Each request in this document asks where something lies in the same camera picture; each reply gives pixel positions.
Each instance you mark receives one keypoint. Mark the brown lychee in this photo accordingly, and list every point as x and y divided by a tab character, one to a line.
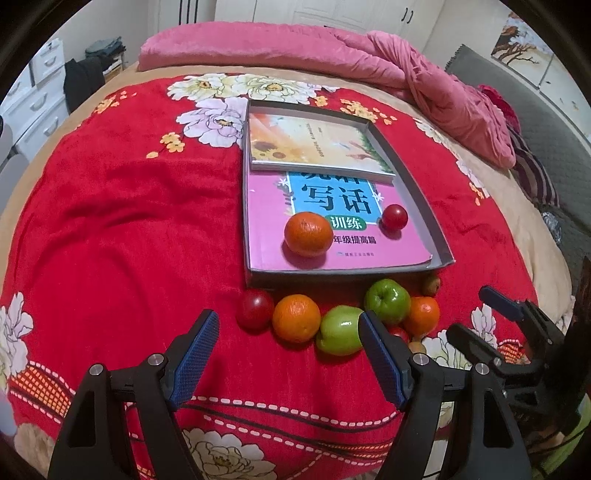
431	284
418	347

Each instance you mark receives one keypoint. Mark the green apple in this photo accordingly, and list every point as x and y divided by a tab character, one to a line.
339	332
387	301

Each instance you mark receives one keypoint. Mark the large orange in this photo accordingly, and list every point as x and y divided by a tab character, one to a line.
296	318
307	233

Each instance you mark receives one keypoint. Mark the striped pillow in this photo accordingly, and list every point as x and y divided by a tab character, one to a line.
535	170

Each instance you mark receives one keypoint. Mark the red floral blanket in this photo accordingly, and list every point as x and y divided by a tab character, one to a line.
138	230

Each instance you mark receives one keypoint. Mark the pink cover book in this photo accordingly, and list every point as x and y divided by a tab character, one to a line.
268	217

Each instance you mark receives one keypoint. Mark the sunflower cover book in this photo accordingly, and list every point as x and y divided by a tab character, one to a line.
314	138

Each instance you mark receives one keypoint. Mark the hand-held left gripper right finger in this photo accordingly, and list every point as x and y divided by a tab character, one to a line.
383	360

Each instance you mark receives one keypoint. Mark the white wardrobe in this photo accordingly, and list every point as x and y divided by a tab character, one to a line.
300	14

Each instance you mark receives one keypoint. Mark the red pillow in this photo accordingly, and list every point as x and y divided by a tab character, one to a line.
501	104

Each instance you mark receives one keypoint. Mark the small red tomato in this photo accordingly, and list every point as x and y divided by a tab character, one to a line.
399	333

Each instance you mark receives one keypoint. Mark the tree wall painting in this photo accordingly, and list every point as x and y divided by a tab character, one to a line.
521	46

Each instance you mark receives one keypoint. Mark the grey quilted headboard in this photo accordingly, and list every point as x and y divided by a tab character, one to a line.
545	138

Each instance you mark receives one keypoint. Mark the small orange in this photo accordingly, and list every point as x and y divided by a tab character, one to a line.
424	316

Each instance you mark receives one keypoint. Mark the black garment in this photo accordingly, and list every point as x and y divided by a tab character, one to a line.
83	85

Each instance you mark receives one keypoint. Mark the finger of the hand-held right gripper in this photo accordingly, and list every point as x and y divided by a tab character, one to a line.
471	340
501	303

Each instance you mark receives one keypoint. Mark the shelf with folded clothes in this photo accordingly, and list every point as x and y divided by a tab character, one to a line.
106	50

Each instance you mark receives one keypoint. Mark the pink duvet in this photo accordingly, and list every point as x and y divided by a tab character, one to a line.
277	50

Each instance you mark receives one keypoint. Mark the grey cardboard box tray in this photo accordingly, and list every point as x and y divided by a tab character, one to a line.
418	194

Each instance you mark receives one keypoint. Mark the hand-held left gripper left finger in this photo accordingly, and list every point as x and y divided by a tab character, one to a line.
196	360

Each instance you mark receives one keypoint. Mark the white drawer cabinet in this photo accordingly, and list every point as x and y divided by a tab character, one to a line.
37	101

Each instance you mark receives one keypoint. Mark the beige bed sheet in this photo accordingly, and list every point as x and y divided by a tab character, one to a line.
503	194

